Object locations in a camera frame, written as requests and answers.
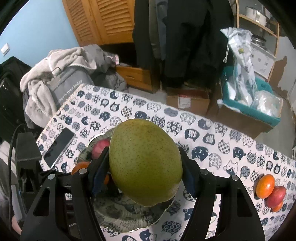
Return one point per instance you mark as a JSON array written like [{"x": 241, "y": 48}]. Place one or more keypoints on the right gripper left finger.
[{"x": 85, "y": 184}]

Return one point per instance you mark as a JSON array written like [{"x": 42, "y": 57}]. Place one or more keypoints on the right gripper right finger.
[{"x": 201, "y": 184}]

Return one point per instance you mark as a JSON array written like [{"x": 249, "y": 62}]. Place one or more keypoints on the small mandarin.
[
  {"x": 278, "y": 207},
  {"x": 79, "y": 166}
]

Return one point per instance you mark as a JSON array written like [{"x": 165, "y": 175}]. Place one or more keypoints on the dark red apple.
[{"x": 99, "y": 147}]

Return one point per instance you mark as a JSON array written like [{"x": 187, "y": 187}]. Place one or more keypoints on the green pear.
[{"x": 145, "y": 162}]

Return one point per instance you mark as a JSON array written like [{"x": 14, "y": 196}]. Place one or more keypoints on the large orange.
[{"x": 265, "y": 186}]

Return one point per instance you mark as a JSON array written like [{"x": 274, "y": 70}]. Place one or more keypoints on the orange front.
[{"x": 106, "y": 180}]

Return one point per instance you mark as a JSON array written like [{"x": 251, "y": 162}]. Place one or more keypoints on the black smartphone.
[{"x": 60, "y": 144}]

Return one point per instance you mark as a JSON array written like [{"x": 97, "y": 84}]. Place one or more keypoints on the green ceramic bowl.
[{"x": 113, "y": 209}]

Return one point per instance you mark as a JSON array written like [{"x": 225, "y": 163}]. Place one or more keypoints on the cat pattern tablecloth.
[{"x": 215, "y": 147}]

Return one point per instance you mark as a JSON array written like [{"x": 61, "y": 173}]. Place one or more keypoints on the pile of grey clothes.
[{"x": 51, "y": 81}]

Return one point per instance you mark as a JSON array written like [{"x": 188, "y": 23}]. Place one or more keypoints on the brown cardboard box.
[{"x": 193, "y": 100}]

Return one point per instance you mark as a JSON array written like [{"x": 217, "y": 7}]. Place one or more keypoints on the teal cardboard box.
[{"x": 247, "y": 110}]

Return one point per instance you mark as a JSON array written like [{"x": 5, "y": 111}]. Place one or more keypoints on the clear plastic bag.
[{"x": 267, "y": 103}]

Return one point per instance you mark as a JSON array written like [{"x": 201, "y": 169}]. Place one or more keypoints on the white rice bag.
[{"x": 241, "y": 69}]

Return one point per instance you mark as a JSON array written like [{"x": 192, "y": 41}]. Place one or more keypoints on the white patterned storage box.
[{"x": 262, "y": 60}]

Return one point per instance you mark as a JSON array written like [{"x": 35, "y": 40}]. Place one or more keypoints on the black hanging coat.
[{"x": 182, "y": 39}]

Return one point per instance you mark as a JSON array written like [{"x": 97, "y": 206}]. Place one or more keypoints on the wooden louvered wardrobe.
[{"x": 110, "y": 24}]

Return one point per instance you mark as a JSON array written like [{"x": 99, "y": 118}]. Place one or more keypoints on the steel pot with lid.
[{"x": 257, "y": 40}]

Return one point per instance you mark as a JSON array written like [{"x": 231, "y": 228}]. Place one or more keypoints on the wooden shelf rack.
[{"x": 270, "y": 32}]

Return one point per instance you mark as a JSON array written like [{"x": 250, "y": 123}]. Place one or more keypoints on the white cooking pot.
[{"x": 255, "y": 15}]

